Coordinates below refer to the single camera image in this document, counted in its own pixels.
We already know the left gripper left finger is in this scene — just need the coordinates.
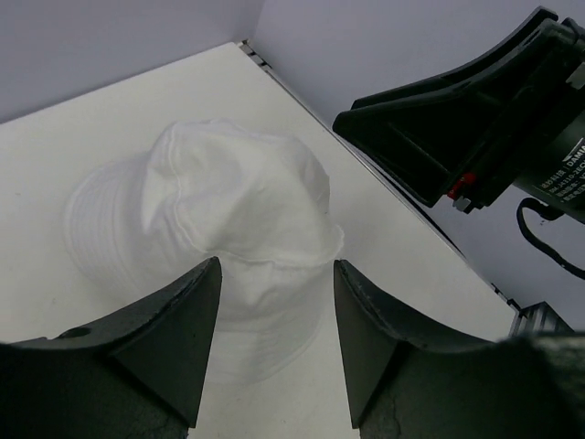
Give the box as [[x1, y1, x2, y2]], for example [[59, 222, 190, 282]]
[[45, 258, 222, 428]]

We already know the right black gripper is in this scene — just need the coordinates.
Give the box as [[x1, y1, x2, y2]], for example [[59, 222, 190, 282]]
[[333, 6, 584, 213]]

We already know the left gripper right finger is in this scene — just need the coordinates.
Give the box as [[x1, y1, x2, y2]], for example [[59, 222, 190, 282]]
[[334, 260, 490, 428]]

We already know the white bucket hat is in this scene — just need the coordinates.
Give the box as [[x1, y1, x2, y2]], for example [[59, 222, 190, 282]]
[[64, 120, 344, 384]]

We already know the aluminium mounting rail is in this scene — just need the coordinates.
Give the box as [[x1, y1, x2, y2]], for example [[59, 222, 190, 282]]
[[505, 299, 575, 340]]

